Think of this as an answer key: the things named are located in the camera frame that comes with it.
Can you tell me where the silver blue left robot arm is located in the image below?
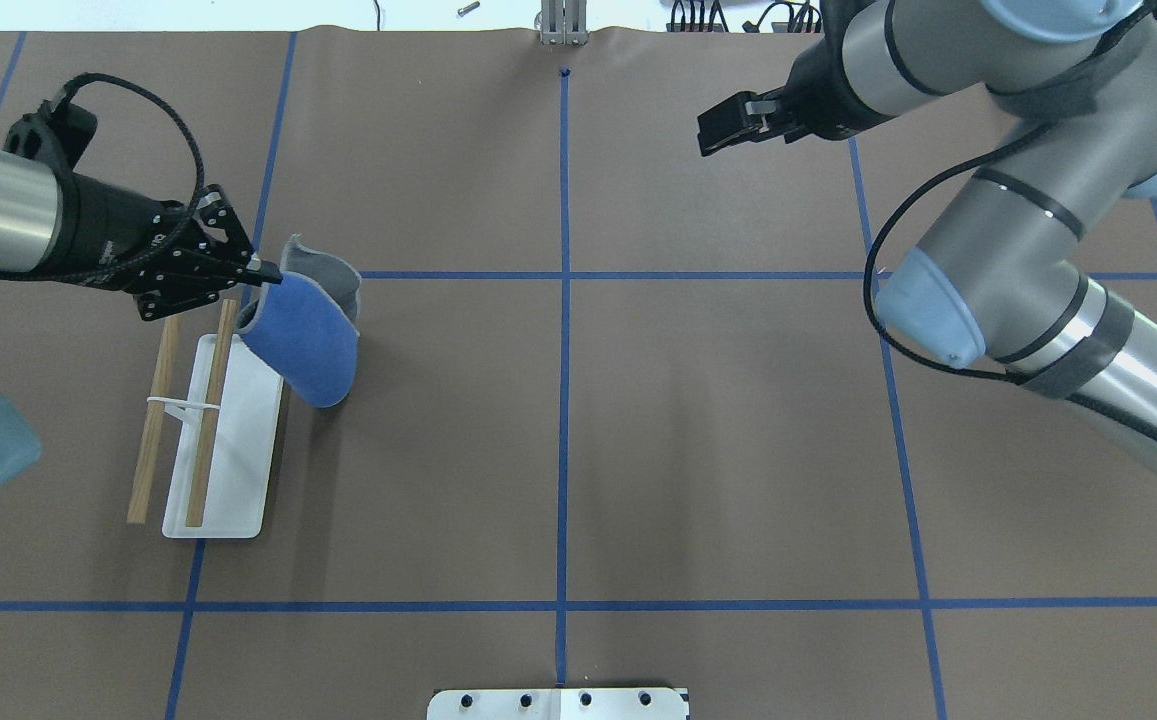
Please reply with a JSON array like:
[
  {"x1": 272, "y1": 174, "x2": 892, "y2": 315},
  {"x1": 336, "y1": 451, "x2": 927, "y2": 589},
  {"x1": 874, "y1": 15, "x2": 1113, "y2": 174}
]
[{"x1": 0, "y1": 135, "x2": 282, "y2": 488}]

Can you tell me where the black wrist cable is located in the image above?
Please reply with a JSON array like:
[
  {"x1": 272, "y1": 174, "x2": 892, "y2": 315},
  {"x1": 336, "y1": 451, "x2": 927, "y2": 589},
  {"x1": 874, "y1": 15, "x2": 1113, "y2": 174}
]
[
  {"x1": 863, "y1": 120, "x2": 1059, "y2": 381},
  {"x1": 0, "y1": 72, "x2": 207, "y2": 286}
]

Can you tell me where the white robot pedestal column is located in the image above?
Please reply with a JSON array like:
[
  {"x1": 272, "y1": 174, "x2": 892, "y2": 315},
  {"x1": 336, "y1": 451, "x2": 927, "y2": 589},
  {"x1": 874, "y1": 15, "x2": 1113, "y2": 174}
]
[{"x1": 426, "y1": 686, "x2": 692, "y2": 719}]

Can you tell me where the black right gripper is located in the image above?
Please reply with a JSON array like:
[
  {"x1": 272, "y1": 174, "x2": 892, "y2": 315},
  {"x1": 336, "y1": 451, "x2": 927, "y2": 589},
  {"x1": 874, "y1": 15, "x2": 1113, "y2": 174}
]
[{"x1": 697, "y1": 45, "x2": 863, "y2": 157}]

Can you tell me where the aluminium frame post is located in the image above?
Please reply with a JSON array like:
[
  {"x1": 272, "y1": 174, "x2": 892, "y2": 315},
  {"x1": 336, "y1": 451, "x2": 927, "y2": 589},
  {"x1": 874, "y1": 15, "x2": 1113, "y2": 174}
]
[{"x1": 537, "y1": 0, "x2": 590, "y2": 47}]

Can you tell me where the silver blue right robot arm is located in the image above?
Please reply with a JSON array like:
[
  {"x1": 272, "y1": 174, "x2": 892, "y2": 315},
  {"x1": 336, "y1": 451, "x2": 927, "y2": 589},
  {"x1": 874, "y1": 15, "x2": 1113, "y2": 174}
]
[{"x1": 697, "y1": 1, "x2": 1157, "y2": 473}]

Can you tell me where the white wooden towel rack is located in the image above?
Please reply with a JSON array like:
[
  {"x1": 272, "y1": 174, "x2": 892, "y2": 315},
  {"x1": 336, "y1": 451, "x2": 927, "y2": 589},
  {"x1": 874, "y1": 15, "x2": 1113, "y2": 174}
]
[{"x1": 125, "y1": 299, "x2": 283, "y2": 541}]

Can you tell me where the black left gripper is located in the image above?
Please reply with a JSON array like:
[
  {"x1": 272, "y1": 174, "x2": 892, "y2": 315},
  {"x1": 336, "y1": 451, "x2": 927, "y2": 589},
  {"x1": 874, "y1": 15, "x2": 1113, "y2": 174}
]
[{"x1": 56, "y1": 172, "x2": 283, "y2": 322}]

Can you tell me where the blue grey towel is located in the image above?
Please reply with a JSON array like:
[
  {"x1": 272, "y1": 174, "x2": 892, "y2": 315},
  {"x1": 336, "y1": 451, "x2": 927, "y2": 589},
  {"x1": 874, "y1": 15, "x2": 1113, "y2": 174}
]
[{"x1": 236, "y1": 233, "x2": 362, "y2": 409}]

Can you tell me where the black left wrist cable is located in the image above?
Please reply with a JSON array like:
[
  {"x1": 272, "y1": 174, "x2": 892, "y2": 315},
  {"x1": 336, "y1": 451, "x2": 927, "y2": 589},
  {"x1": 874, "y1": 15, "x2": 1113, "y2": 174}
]
[{"x1": 0, "y1": 72, "x2": 207, "y2": 286}]

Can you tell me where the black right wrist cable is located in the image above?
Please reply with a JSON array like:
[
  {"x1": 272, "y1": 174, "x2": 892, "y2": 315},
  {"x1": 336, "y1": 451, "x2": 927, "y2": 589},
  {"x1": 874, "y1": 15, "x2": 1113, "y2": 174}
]
[{"x1": 863, "y1": 120, "x2": 1059, "y2": 381}]

